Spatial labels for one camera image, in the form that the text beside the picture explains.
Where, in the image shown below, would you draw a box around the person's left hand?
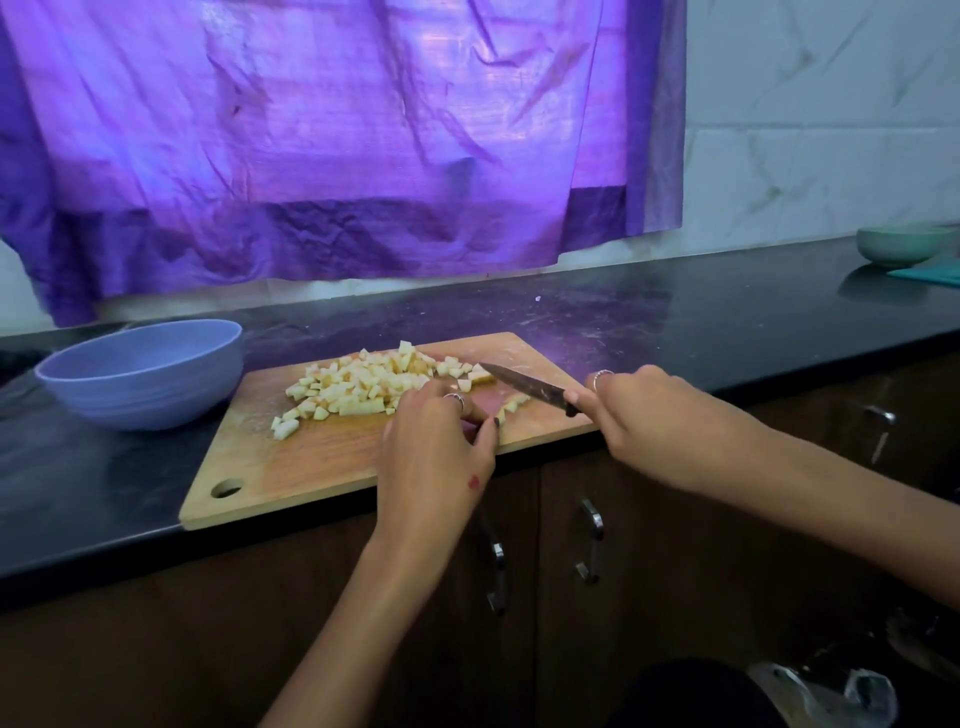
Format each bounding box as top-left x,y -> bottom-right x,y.
372,378 -> 503,579

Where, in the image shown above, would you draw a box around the person's right hand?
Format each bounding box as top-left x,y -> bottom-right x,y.
561,363 -> 774,497

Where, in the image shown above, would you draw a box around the pile of diced potato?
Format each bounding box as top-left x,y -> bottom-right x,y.
270,339 -> 497,443

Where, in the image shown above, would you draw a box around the black handled knife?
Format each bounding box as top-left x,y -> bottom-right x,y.
477,363 -> 584,419

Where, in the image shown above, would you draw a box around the blue bowl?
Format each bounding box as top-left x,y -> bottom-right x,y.
33,318 -> 246,434

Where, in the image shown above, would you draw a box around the person's left forearm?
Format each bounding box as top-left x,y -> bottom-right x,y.
258,547 -> 452,728

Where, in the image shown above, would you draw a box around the person's right forearm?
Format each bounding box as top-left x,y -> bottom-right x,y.
735,427 -> 960,609

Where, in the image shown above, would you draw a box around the person's dark trousers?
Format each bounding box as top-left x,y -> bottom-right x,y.
615,657 -> 789,728

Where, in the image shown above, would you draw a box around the green bowl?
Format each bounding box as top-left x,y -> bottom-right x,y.
856,223 -> 957,270

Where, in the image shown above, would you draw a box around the wooden cutting board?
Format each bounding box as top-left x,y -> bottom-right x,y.
178,330 -> 602,531

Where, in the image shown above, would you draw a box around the green plate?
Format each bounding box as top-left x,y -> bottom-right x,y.
888,259 -> 960,290

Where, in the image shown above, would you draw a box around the red and white plastic bag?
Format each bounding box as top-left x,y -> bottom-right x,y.
747,661 -> 902,728

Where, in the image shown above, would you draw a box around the purple cloth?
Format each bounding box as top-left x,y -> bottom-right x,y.
0,0 -> 690,329

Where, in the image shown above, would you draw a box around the metal cabinet handle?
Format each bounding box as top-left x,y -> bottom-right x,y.
573,498 -> 608,585
480,532 -> 512,620

